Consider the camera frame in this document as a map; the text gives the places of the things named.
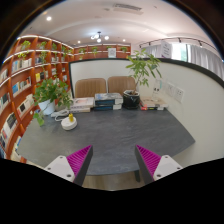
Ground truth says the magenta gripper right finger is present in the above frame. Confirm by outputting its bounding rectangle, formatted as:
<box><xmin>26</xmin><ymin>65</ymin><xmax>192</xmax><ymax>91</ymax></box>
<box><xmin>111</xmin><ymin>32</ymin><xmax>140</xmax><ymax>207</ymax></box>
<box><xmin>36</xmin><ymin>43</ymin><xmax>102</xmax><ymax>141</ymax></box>
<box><xmin>135</xmin><ymin>145</ymin><xmax>182</xmax><ymax>184</ymax></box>

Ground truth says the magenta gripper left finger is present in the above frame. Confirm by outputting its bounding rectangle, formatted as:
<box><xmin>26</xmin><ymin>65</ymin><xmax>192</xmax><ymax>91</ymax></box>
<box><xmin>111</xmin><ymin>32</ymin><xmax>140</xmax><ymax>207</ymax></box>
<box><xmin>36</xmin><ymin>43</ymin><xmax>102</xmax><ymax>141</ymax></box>
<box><xmin>45</xmin><ymin>145</ymin><xmax>93</xmax><ymax>186</ymax></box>

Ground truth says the round white charger base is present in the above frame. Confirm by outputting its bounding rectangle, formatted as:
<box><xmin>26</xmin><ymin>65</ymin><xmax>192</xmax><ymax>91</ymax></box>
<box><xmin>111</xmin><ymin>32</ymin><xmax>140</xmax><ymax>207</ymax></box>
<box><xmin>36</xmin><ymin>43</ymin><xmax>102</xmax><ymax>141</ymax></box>
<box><xmin>61</xmin><ymin>117</ymin><xmax>77</xmax><ymax>130</ymax></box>

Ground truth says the small yellow device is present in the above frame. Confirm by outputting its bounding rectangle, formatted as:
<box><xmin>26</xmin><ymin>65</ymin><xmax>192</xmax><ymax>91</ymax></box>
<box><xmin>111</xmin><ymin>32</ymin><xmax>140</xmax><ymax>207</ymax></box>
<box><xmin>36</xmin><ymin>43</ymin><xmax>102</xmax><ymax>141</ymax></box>
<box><xmin>69</xmin><ymin>113</ymin><xmax>74</xmax><ymax>122</ymax></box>

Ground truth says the book stack right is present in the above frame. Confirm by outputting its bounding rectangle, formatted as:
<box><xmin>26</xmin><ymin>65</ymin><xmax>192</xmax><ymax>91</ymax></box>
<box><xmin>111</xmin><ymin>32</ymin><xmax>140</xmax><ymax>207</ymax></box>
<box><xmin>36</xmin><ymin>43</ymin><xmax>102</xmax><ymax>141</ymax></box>
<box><xmin>139</xmin><ymin>97</ymin><xmax>168</xmax><ymax>111</ymax></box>

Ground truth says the white book stack left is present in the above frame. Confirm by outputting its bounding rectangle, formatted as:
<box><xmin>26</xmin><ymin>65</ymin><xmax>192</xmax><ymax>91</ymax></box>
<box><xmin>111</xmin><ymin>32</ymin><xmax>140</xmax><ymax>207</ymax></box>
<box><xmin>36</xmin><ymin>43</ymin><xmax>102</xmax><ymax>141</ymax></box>
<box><xmin>70</xmin><ymin>97</ymin><xmax>94</xmax><ymax>112</ymax></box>

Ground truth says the white bottle on books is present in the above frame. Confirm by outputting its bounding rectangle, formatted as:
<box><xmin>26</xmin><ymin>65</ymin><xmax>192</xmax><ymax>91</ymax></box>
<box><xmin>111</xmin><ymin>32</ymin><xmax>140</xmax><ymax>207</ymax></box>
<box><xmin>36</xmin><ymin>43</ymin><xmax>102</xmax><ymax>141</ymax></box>
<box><xmin>152</xmin><ymin>80</ymin><xmax>160</xmax><ymax>101</ymax></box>

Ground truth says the dark book stack centre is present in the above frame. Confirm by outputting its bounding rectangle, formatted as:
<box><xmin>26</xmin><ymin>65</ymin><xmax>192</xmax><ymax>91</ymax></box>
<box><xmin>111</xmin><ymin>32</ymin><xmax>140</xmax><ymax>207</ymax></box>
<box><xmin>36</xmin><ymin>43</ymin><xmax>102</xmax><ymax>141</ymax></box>
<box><xmin>94</xmin><ymin>93</ymin><xmax>123</xmax><ymax>111</ymax></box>

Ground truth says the pothos plant in white pot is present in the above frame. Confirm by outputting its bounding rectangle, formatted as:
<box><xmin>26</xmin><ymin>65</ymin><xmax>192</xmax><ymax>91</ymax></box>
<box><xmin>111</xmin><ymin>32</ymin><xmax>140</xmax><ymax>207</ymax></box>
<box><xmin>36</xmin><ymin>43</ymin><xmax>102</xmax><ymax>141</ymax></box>
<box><xmin>33</xmin><ymin>78</ymin><xmax>73</xmax><ymax>126</ymax></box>

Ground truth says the left tan chair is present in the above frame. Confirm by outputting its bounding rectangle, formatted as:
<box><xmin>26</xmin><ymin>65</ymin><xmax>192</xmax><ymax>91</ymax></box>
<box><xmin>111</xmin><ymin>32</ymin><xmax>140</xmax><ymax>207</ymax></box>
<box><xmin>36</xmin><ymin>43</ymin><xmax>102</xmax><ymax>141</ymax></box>
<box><xmin>75</xmin><ymin>78</ymin><xmax>107</xmax><ymax>98</ymax></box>

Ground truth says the tan chair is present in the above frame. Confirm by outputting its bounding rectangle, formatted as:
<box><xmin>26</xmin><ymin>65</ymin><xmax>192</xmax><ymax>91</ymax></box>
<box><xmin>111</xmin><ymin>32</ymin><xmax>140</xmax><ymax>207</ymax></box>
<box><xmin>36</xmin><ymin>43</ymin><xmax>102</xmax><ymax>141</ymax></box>
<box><xmin>75</xmin><ymin>78</ymin><xmax>107</xmax><ymax>98</ymax></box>
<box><xmin>107</xmin><ymin>76</ymin><xmax>135</xmax><ymax>94</ymax></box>

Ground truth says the right tan chair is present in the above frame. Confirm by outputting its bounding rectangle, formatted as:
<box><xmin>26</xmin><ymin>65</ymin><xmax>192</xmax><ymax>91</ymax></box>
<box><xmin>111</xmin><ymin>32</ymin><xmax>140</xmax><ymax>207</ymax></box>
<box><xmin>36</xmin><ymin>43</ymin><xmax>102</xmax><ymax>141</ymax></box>
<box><xmin>107</xmin><ymin>76</ymin><xmax>135</xmax><ymax>94</ymax></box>

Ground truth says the tall plant in black pot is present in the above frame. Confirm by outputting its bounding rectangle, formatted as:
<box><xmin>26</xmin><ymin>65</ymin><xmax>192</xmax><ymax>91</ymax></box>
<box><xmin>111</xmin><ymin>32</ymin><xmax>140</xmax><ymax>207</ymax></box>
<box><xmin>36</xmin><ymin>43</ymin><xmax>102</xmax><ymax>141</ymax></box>
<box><xmin>123</xmin><ymin>49</ymin><xmax>162</xmax><ymax>109</ymax></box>

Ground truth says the orange wooden bookshelf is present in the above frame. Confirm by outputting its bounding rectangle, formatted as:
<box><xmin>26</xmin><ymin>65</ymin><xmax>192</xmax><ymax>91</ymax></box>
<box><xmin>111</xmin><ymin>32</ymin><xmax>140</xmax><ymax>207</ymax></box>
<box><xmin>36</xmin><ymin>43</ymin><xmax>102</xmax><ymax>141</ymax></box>
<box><xmin>0</xmin><ymin>34</ymin><xmax>74</xmax><ymax>159</ymax></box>

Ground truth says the grey window curtain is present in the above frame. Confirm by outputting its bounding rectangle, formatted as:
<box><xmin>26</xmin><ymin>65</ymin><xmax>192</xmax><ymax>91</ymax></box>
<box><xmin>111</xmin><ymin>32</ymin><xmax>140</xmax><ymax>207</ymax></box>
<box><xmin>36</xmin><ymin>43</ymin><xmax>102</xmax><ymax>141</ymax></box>
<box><xmin>146</xmin><ymin>42</ymin><xmax>224</xmax><ymax>81</ymax></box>

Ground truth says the ceiling lamp cluster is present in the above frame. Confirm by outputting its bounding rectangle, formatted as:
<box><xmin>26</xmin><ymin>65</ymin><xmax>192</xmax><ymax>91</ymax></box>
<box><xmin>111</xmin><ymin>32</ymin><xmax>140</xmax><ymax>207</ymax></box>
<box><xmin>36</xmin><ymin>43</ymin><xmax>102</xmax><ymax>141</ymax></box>
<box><xmin>91</xmin><ymin>31</ymin><xmax>109</xmax><ymax>43</ymax></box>

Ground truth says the white charger cable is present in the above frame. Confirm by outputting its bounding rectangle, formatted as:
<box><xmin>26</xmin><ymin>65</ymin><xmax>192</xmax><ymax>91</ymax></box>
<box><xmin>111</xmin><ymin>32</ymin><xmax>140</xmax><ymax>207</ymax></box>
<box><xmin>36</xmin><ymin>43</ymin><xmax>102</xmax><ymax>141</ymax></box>
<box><xmin>50</xmin><ymin>109</ymin><xmax>70</xmax><ymax>122</ymax></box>

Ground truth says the white wall socket panel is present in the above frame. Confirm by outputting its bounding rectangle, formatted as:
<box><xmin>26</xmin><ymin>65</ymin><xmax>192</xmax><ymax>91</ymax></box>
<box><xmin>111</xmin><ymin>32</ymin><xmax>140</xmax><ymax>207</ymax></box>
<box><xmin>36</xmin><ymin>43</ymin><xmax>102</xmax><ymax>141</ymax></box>
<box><xmin>166</xmin><ymin>83</ymin><xmax>184</xmax><ymax>102</ymax></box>

